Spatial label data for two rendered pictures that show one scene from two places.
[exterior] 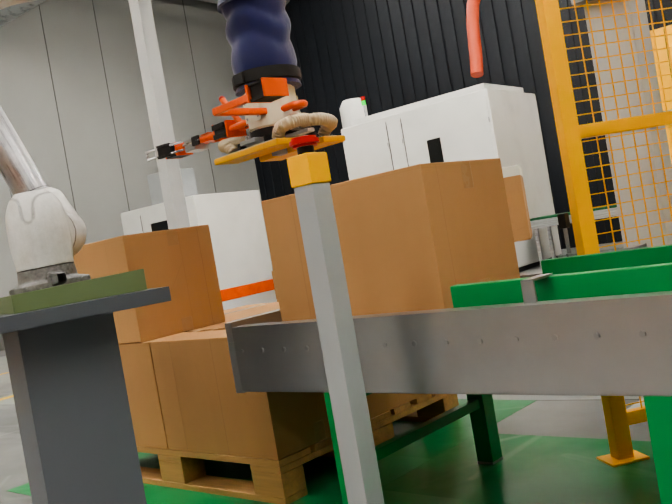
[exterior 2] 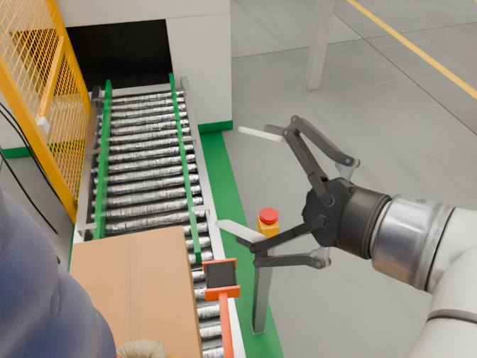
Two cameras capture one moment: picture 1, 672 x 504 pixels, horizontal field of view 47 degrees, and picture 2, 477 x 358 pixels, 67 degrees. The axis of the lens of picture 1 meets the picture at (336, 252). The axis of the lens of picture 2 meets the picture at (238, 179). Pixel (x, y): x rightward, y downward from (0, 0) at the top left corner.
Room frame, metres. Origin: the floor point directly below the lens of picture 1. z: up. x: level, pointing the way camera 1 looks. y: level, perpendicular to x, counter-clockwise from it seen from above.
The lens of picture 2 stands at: (2.51, 0.41, 2.07)
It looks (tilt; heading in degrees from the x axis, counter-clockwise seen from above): 46 degrees down; 216
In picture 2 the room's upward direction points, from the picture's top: straight up
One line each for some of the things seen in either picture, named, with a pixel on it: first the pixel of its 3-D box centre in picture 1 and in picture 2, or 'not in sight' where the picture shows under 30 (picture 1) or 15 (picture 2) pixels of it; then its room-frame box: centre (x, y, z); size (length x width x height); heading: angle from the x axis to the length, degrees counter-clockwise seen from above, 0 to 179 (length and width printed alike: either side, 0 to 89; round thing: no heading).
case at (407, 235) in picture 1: (389, 246); (141, 334); (2.31, -0.16, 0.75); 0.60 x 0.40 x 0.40; 48
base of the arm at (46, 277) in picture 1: (49, 277); not in sight; (2.16, 0.79, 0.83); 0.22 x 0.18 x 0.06; 36
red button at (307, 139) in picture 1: (304, 146); (268, 217); (1.79, 0.03, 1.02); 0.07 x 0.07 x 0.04
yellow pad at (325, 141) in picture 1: (300, 144); not in sight; (2.63, 0.06, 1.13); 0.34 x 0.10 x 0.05; 43
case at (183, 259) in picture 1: (134, 286); not in sight; (3.22, 0.84, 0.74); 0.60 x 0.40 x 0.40; 46
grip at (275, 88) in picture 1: (266, 90); (221, 278); (2.17, 0.11, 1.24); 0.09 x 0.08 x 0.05; 133
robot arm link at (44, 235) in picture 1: (38, 229); not in sight; (2.19, 0.81, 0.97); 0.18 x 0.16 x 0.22; 5
